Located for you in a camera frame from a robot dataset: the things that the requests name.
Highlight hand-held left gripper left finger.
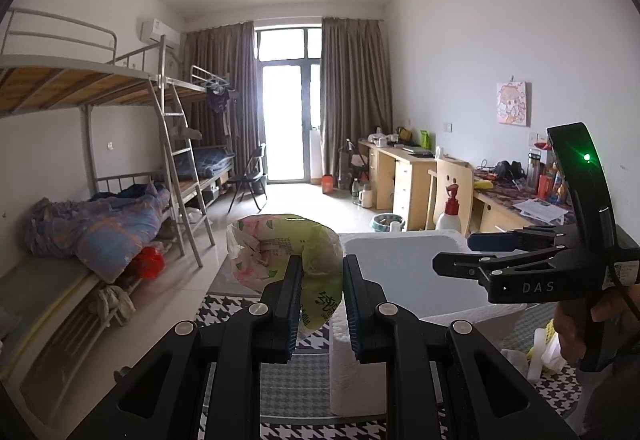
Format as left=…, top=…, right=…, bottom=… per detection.
left=65, top=255, right=306, bottom=440

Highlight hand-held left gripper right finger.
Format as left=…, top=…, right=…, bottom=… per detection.
left=342, top=255, right=581, bottom=440

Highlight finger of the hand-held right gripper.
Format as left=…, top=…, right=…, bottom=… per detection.
left=467, top=224, right=576, bottom=255
left=432, top=246, right=571, bottom=279

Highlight white foam box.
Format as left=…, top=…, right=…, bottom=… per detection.
left=330, top=230, right=528, bottom=416

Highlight green floral plastic bag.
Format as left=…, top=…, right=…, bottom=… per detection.
left=226, top=213, right=346, bottom=336

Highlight white foam strip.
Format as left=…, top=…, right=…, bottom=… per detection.
left=525, top=327, right=562, bottom=382

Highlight yellow foam net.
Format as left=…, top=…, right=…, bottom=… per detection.
left=542, top=319, right=566, bottom=375

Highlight person's right forearm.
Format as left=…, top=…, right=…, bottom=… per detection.
left=575, top=360, right=640, bottom=440

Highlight person's right hand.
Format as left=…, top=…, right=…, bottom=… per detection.
left=552, top=287, right=640, bottom=363

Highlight wooden desk with patterned cover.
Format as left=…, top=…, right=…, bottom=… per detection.
left=427, top=170, right=578, bottom=241

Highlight white lotion pump bottle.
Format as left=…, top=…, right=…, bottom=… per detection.
left=434, top=184, right=463, bottom=233

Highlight printed paper sheets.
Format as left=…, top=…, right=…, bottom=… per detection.
left=512, top=197, right=571, bottom=223

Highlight row of toiletry bottles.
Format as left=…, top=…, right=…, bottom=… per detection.
left=527, top=147, right=571, bottom=206

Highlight black headphones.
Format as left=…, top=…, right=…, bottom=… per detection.
left=495, top=161, right=526, bottom=181

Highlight houndstooth tablecloth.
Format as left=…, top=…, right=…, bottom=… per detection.
left=192, top=290, right=593, bottom=440

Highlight white waste bin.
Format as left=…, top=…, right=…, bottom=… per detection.
left=372, top=214, right=406, bottom=233

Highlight light wooden desk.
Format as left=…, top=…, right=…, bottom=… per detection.
left=357, top=137, right=468, bottom=231

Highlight clear plastic jug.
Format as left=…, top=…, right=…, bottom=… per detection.
left=352, top=177, right=374, bottom=209

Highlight black folding chair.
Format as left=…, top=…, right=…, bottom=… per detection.
left=227, top=142, right=268, bottom=213

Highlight folded black chair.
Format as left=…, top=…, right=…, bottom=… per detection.
left=339, top=140, right=371, bottom=191

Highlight red plastic bag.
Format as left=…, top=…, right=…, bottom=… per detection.
left=131, top=246, right=166, bottom=281

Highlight white rolled mat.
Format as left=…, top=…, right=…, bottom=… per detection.
left=309, top=130, right=323, bottom=185

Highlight dark blue checked quilt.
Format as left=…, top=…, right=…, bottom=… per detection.
left=192, top=146, right=235, bottom=178

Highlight pale crumpled cloth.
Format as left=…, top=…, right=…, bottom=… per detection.
left=95, top=285, right=136, bottom=322

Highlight glass balcony door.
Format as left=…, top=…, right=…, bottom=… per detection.
left=254, top=24, right=323, bottom=183

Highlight brown curtain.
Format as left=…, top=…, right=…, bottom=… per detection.
left=320, top=16, right=396, bottom=181
left=182, top=21, right=263, bottom=181

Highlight blue orange blanket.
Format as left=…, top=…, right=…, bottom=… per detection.
left=22, top=182, right=171, bottom=283

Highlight dark hanging clothes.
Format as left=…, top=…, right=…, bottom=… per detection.
left=204, top=80, right=236, bottom=115

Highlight small metal bunk bed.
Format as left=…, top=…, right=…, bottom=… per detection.
left=165, top=65, right=241, bottom=221

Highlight grey mattress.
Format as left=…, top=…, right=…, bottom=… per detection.
left=0, top=260, right=91, bottom=336

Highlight white air conditioner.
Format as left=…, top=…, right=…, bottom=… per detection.
left=140, top=18, right=180, bottom=52

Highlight large metal bunk bed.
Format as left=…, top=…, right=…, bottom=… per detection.
left=0, top=7, right=216, bottom=401

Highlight pink wall poster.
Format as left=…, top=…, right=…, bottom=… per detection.
left=496, top=81, right=529, bottom=126

